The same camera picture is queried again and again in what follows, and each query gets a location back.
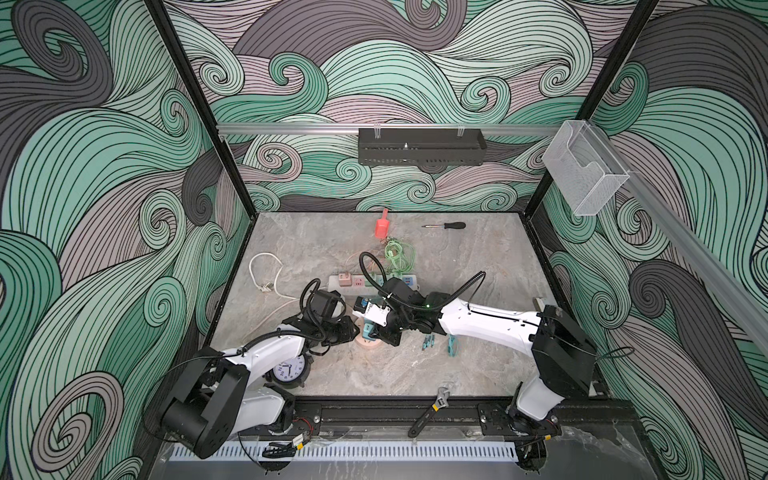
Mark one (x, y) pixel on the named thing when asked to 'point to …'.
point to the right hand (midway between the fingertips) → (372, 328)
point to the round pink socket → (367, 343)
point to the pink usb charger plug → (345, 279)
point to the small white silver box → (538, 304)
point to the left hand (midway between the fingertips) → (357, 329)
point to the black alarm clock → (291, 373)
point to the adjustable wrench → (441, 401)
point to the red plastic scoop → (383, 226)
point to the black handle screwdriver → (448, 225)
